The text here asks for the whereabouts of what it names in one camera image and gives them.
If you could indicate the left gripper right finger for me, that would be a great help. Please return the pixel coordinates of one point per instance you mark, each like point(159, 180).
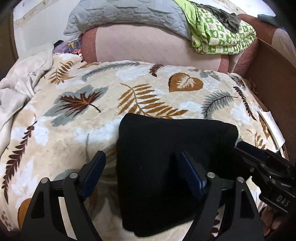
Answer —
point(240, 220)

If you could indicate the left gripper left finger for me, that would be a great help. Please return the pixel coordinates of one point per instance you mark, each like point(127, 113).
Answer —
point(43, 220)

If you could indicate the black pants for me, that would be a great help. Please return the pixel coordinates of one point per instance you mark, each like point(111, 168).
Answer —
point(153, 191)

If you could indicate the person's right hand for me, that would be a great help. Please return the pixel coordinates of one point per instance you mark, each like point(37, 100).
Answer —
point(271, 219)

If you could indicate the beige leaf pattern blanket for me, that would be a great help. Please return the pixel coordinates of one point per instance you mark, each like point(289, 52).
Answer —
point(77, 109)

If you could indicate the beige crumpled sheet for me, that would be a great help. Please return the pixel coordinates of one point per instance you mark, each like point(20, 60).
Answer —
point(19, 86)

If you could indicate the green white patterned quilt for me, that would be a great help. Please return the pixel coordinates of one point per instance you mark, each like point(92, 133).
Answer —
point(209, 36)

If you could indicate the dark grey cloth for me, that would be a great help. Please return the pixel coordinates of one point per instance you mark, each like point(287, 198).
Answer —
point(231, 21)

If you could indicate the pink mattress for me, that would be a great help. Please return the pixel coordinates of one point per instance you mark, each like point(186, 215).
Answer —
point(151, 44)

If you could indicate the colourful printed packet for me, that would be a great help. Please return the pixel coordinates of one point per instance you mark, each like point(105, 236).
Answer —
point(75, 46)

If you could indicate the grey quilted blanket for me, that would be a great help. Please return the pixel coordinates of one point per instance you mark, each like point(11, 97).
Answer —
point(90, 14)

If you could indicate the brown wooden bed frame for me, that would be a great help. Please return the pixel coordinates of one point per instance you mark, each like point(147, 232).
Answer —
point(274, 80)

